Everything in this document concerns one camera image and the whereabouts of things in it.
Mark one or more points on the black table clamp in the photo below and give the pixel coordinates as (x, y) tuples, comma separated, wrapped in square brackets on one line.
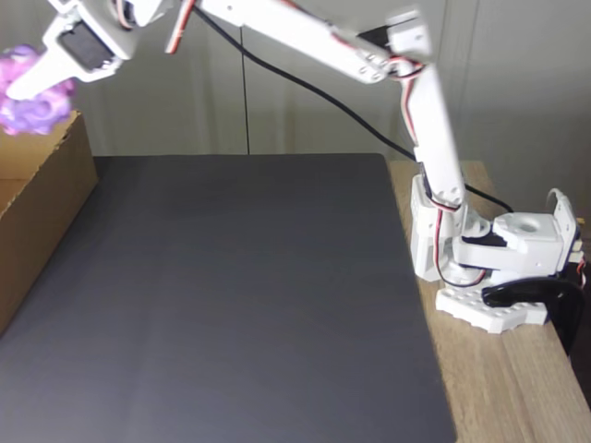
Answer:
[(545, 293)]

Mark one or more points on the dark grey table mat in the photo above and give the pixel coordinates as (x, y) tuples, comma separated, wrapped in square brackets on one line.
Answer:
[(184, 369)]

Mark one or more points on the pink purple bumpy ball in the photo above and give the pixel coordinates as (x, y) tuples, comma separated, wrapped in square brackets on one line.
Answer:
[(32, 115)]

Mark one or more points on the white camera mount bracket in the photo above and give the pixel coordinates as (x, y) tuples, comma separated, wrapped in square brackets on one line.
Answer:
[(64, 4)]

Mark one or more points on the brown cardboard box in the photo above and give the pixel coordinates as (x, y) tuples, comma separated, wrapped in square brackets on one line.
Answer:
[(51, 203)]

